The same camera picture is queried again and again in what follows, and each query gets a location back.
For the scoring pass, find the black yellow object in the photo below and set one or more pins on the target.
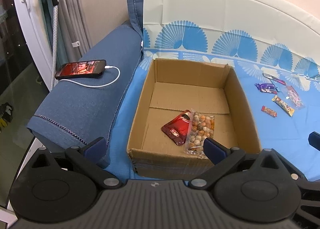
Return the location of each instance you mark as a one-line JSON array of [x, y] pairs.
[[5, 116]]

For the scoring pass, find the white door frame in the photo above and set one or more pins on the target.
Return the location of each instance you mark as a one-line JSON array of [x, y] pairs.
[[32, 31]]

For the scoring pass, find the white clip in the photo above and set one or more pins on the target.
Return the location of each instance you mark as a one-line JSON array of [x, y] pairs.
[[75, 43]]

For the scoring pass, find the black smartphone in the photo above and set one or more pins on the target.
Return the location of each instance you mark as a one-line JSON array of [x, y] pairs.
[[80, 68]]

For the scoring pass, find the small red snack bar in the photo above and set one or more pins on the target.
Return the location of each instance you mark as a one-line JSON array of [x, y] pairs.
[[269, 111]]

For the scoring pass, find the silver purple snack bar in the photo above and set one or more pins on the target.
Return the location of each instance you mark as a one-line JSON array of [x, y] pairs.
[[273, 78]]

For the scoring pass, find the gold snack bar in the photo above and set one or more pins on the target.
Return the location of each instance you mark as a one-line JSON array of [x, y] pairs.
[[282, 105]]

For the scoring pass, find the grey curtain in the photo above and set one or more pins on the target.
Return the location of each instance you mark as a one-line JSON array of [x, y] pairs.
[[72, 18]]

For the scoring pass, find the pink clear snack packet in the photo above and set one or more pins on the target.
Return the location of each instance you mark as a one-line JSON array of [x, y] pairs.
[[293, 96]]

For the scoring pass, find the blue denim sofa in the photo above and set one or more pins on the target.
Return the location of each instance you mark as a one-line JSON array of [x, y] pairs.
[[87, 109]]

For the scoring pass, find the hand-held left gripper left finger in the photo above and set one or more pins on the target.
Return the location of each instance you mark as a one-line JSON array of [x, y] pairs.
[[96, 147]]

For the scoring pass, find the teal cloth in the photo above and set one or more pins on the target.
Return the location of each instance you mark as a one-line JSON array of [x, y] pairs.
[[46, 18]]

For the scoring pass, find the red snack pouch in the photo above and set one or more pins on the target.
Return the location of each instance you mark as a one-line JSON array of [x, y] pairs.
[[177, 129]]

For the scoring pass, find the brown cardboard box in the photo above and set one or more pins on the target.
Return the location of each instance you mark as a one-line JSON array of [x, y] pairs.
[[190, 96]]

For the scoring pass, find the blue white printed sheet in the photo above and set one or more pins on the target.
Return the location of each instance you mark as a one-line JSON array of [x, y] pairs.
[[275, 139]]

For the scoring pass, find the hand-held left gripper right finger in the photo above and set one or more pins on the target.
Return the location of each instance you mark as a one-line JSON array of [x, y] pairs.
[[215, 150]]

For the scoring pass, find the purple snack packet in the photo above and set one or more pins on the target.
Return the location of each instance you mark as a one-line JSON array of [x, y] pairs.
[[265, 88]]

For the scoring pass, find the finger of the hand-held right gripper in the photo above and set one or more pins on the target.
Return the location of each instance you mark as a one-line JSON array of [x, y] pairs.
[[315, 140]]

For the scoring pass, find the clear packet of speckled snacks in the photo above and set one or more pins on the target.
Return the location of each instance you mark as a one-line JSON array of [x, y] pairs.
[[200, 129]]

